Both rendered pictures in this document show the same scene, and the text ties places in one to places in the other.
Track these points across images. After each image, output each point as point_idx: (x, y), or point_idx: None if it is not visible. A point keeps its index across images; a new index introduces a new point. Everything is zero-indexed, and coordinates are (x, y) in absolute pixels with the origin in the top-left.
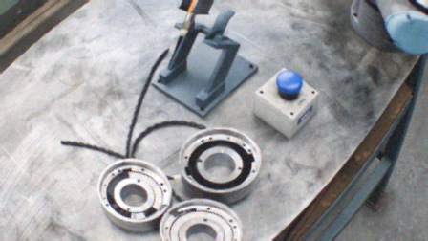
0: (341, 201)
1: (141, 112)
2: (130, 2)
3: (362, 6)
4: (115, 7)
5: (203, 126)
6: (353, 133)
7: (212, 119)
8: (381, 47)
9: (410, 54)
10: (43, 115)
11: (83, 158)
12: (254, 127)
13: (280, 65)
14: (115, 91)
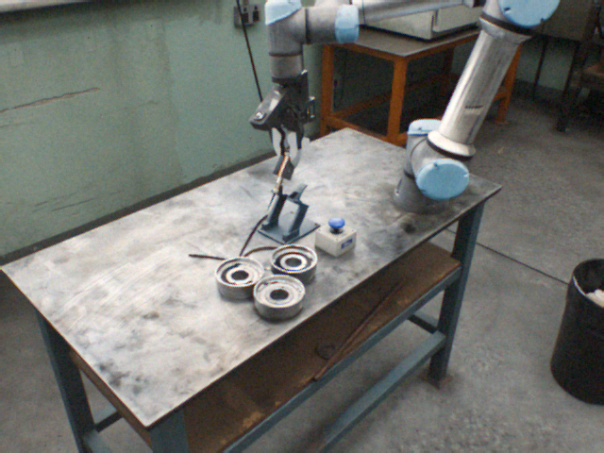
0: (388, 333)
1: (250, 243)
2: (242, 188)
3: (403, 181)
4: (230, 189)
5: None
6: (383, 257)
7: None
8: (417, 210)
9: (438, 199)
10: (174, 241)
11: (206, 263)
12: (315, 251)
13: None
14: (232, 232)
